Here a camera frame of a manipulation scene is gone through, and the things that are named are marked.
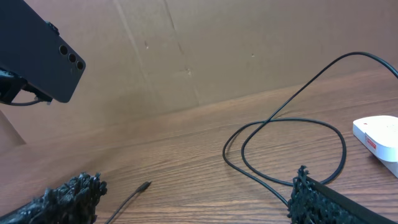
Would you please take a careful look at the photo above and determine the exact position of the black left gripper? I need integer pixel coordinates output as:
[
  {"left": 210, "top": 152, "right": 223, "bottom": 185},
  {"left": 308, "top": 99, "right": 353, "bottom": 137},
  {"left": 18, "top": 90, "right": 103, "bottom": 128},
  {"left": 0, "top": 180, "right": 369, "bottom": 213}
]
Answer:
[{"left": 1, "top": 68, "right": 53, "bottom": 106}]

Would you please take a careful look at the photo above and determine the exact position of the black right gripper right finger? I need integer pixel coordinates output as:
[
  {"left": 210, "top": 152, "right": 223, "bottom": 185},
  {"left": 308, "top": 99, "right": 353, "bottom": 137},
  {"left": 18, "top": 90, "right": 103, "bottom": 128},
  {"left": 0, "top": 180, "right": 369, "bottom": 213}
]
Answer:
[{"left": 287, "top": 166, "right": 395, "bottom": 224}]

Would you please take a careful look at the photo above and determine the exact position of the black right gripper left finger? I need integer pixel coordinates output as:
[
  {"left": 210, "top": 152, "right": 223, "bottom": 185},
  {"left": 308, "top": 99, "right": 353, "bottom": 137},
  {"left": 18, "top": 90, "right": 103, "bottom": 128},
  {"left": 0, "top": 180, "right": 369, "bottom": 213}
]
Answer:
[{"left": 1, "top": 172, "right": 108, "bottom": 224}]

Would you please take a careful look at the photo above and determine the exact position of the blue Galaxy smartphone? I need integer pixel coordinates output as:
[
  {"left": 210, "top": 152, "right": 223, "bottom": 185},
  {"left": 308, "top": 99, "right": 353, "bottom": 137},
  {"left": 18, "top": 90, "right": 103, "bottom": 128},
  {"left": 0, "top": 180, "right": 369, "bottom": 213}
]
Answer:
[{"left": 1, "top": 0, "right": 86, "bottom": 103}]

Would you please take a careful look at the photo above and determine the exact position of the white power strip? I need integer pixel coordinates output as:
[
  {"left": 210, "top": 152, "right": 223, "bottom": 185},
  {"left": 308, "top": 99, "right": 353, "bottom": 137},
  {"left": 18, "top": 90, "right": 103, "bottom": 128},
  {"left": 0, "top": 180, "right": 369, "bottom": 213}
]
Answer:
[{"left": 353, "top": 115, "right": 398, "bottom": 177}]

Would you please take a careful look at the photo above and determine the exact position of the black charger cable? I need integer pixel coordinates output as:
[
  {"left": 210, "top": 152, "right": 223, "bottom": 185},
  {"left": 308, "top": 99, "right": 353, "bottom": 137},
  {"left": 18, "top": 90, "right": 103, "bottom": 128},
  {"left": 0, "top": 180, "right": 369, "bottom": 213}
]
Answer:
[{"left": 104, "top": 51, "right": 398, "bottom": 224}]

